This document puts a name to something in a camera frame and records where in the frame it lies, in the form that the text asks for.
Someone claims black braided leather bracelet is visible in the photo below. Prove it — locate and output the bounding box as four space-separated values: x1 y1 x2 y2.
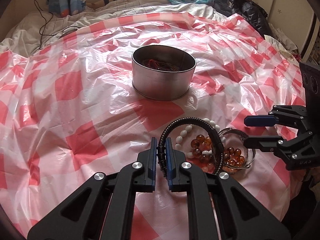
157 116 225 178

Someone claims silver bangle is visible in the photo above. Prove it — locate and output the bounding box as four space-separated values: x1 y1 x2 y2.
218 127 256 173

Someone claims red white checkered plastic sheet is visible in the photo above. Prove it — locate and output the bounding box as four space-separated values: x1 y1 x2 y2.
1 12 305 235

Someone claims round silver metal tin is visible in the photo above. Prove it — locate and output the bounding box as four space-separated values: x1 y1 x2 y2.
132 44 196 101

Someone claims black jacket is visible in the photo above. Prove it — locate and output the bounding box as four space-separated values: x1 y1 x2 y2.
212 0 272 37

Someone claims light blue plastic bag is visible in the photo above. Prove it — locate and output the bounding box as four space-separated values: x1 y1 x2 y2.
168 0 215 5

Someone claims white striped duvet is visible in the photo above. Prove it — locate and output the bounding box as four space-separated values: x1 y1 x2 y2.
1 0 226 57

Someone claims striped brown pillow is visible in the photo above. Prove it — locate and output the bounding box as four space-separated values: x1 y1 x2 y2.
86 0 121 10

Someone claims amber bead bracelet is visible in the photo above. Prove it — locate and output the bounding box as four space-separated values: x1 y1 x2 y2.
190 134 247 173

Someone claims white bead bracelet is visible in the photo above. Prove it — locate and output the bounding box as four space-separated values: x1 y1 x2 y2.
174 117 222 159

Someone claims red cord jewelry bundle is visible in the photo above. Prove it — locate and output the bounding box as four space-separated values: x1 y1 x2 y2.
141 59 180 72

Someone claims black charging cable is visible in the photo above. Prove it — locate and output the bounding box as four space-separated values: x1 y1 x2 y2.
31 0 81 51

